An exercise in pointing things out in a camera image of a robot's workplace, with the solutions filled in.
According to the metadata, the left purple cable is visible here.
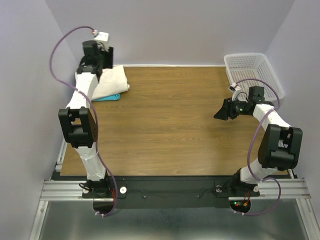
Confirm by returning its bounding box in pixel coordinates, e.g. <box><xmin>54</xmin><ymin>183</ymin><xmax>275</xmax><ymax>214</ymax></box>
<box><xmin>48</xmin><ymin>26</ymin><xmax>118</xmax><ymax>218</ymax></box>

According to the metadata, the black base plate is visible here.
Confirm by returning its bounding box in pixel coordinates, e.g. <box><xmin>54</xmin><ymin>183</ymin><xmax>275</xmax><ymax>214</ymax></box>
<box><xmin>41</xmin><ymin>176</ymin><xmax>304</xmax><ymax>210</ymax></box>

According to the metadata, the aluminium frame rail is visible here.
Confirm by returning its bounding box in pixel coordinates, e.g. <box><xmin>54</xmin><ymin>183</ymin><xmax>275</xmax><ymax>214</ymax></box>
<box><xmin>40</xmin><ymin>178</ymin><xmax>311</xmax><ymax>201</ymax></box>

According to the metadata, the white plastic basket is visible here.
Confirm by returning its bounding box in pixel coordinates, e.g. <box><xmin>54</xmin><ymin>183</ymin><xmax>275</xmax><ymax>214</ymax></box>
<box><xmin>223</xmin><ymin>53</ymin><xmax>285</xmax><ymax>104</ymax></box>

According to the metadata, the folded blue t shirt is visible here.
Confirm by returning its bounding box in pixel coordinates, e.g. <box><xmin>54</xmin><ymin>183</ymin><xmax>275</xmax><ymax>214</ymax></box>
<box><xmin>93</xmin><ymin>93</ymin><xmax>121</xmax><ymax>102</ymax></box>

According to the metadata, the white t shirt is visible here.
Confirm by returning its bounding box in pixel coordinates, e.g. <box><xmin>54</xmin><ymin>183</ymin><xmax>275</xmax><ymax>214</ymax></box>
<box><xmin>92</xmin><ymin>65</ymin><xmax>130</xmax><ymax>101</ymax></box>

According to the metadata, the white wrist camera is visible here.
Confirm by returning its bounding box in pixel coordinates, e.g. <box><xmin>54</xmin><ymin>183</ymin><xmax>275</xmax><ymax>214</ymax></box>
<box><xmin>228</xmin><ymin>82</ymin><xmax>248</xmax><ymax>102</ymax></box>
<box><xmin>92</xmin><ymin>30</ymin><xmax>110</xmax><ymax>52</ymax></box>

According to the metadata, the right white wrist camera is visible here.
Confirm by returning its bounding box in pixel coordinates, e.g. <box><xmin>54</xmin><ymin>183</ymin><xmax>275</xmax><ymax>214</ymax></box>
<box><xmin>228</xmin><ymin>82</ymin><xmax>248</xmax><ymax>102</ymax></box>

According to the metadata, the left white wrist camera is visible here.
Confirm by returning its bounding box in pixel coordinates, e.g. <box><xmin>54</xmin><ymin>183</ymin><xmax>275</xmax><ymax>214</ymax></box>
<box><xmin>92</xmin><ymin>30</ymin><xmax>110</xmax><ymax>52</ymax></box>

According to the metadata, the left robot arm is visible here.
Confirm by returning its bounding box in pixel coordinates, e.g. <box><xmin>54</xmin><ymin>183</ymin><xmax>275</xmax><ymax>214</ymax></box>
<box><xmin>58</xmin><ymin>40</ymin><xmax>115</xmax><ymax>198</ymax></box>

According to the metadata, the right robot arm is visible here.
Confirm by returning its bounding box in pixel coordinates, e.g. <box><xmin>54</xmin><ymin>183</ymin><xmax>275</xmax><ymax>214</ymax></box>
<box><xmin>213</xmin><ymin>83</ymin><xmax>303</xmax><ymax>195</ymax></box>

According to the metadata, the left table edge rail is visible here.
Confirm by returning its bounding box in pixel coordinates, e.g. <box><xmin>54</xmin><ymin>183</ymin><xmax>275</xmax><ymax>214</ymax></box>
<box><xmin>54</xmin><ymin>140</ymin><xmax>68</xmax><ymax>172</ymax></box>

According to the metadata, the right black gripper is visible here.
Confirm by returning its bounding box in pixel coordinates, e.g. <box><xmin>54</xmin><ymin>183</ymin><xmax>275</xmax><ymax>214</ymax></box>
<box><xmin>212</xmin><ymin>96</ymin><xmax>251</xmax><ymax>120</ymax></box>

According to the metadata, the electronics board with leds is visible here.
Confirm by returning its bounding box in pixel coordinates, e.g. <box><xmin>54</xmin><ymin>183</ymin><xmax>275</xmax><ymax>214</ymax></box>
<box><xmin>230</xmin><ymin>200</ymin><xmax>251</xmax><ymax>210</ymax></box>

